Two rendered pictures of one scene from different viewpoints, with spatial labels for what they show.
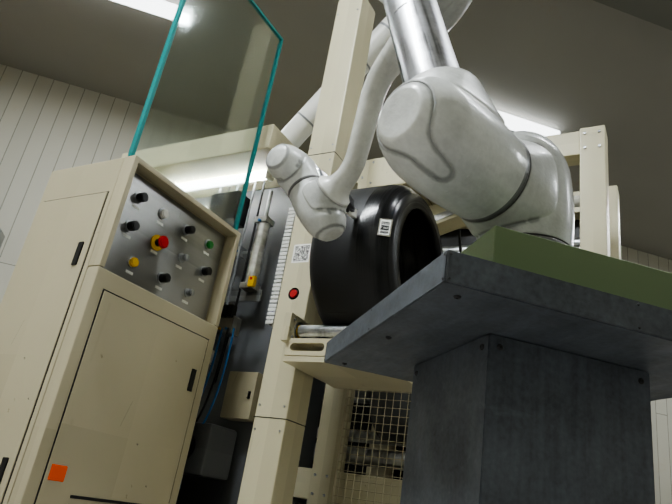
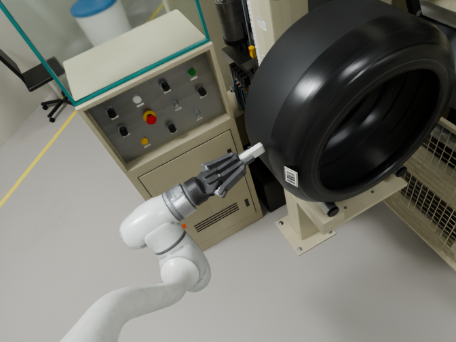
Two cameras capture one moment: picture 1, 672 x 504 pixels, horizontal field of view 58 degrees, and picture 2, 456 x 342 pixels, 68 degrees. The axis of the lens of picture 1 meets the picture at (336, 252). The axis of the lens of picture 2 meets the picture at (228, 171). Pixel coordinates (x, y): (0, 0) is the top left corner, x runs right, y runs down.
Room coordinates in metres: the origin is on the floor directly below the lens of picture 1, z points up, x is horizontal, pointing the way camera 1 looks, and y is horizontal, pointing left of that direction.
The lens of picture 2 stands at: (1.24, -0.43, 1.92)
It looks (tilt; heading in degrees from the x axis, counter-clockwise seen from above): 49 degrees down; 48
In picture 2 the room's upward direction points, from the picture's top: 20 degrees counter-clockwise
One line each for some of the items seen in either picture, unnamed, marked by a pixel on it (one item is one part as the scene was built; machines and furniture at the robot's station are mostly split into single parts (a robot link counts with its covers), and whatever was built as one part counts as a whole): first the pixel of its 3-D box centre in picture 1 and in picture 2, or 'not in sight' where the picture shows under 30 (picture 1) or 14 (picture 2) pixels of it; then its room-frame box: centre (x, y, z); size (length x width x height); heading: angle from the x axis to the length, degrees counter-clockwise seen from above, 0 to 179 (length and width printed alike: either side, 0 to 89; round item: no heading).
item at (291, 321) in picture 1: (316, 344); not in sight; (2.12, 0.01, 0.90); 0.40 x 0.03 x 0.10; 148
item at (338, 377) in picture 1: (356, 374); (334, 176); (2.03, -0.14, 0.80); 0.37 x 0.36 x 0.02; 148
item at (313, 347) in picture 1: (339, 351); (304, 188); (1.91, -0.06, 0.83); 0.36 x 0.09 x 0.06; 58
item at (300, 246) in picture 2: not in sight; (304, 227); (2.15, 0.09, 0.01); 0.27 x 0.27 x 0.02; 58
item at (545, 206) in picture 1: (520, 195); not in sight; (0.91, -0.30, 0.91); 0.18 x 0.16 x 0.22; 128
